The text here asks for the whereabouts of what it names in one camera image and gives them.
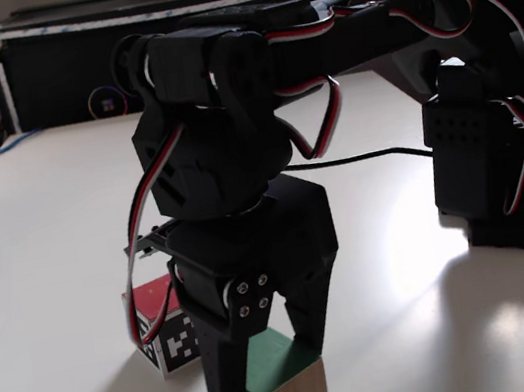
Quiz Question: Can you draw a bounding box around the wooden cube with marker faces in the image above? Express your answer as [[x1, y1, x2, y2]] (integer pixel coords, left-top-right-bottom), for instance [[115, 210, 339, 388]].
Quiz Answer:
[[118, 271, 206, 385]]

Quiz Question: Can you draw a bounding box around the black case with white tape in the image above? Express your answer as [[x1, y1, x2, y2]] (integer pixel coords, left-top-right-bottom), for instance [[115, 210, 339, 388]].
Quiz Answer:
[[0, 0, 334, 138]]

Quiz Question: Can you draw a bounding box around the thin black cable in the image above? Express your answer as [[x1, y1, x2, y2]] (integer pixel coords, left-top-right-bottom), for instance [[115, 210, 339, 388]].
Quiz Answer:
[[281, 139, 435, 184]]

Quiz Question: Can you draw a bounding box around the blue cable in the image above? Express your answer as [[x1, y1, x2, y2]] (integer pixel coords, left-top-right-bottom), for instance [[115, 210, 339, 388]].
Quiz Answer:
[[0, 127, 41, 168]]

